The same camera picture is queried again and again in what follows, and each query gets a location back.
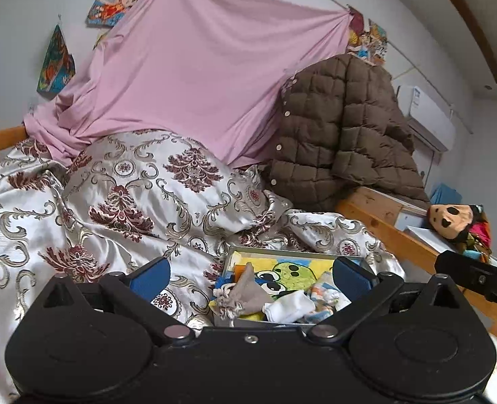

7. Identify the white air conditioner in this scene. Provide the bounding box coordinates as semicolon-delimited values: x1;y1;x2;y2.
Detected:
396;85;457;152

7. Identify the floral satin quilt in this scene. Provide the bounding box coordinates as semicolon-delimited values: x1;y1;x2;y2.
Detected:
0;130;405;404

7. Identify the wooden bed frame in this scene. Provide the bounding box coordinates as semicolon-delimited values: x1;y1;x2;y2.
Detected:
0;125;497;341

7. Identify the pink sheet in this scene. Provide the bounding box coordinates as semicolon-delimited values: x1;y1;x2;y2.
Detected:
23;0;354;169

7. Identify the tan plush toy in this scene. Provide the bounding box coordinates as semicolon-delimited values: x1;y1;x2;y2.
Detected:
426;204;493;257

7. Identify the brown puffer jacket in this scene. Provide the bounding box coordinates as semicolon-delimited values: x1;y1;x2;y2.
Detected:
259;53;430;213

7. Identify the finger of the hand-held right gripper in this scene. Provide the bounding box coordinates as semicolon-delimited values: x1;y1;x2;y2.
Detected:
434;250;497;316

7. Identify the colourful cartoon wall poster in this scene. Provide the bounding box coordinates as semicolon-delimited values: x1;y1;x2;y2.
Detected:
347;6;388;66
86;0;146;28
37;24;76;93

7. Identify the white board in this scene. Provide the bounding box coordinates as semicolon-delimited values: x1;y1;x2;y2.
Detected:
394;210;440;257

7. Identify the grey box with cartoon lining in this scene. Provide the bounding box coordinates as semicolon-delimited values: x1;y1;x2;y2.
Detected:
212;245;375;329

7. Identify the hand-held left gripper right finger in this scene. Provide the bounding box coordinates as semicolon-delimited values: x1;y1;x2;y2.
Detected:
307;256;464;342

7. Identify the yellow blue cartoon towel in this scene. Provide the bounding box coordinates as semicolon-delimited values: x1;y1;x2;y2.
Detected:
215;252;337;321

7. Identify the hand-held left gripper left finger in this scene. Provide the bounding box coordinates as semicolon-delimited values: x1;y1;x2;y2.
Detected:
42;256;192;344

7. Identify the grey sock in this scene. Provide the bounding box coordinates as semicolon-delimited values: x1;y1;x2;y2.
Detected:
210;262;274;321

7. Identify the white cloth with blue stitching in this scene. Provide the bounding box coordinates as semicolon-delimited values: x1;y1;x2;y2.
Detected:
262;290;317;325

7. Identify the light blue board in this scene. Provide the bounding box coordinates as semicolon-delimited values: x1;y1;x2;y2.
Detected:
429;183;463;207

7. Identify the orange blue striped sock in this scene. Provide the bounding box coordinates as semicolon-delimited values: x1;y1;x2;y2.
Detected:
309;271;354;317

